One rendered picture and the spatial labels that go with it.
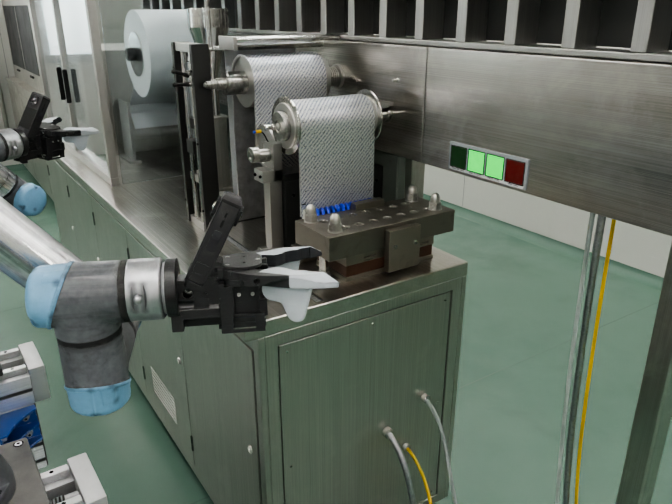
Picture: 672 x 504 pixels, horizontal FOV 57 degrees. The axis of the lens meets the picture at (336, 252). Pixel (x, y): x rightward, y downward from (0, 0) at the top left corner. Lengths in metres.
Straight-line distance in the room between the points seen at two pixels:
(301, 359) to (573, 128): 0.77
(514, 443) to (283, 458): 1.18
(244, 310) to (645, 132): 0.83
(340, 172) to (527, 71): 0.54
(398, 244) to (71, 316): 0.96
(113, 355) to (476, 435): 1.91
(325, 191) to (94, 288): 0.99
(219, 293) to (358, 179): 1.01
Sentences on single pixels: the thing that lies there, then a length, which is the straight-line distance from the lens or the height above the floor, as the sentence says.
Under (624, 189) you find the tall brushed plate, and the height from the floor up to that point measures 1.21.
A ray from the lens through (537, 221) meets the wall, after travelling 4.54.
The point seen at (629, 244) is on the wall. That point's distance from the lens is 4.16.
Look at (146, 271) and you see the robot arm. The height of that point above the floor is 1.25.
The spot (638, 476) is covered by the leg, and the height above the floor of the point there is 0.48.
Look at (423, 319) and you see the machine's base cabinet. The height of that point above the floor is 0.77.
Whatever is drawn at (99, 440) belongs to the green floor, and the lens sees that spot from 2.61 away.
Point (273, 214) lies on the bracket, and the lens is 1.67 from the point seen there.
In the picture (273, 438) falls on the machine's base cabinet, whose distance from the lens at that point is 1.53.
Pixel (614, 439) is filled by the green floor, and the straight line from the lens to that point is 2.68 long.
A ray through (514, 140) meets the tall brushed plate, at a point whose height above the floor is 1.25.
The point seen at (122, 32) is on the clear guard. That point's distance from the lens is 2.46.
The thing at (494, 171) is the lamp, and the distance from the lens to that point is 1.50.
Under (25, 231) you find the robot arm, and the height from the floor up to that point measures 1.26.
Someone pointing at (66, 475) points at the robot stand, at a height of 0.76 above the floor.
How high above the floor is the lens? 1.53
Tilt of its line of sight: 22 degrees down
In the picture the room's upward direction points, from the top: straight up
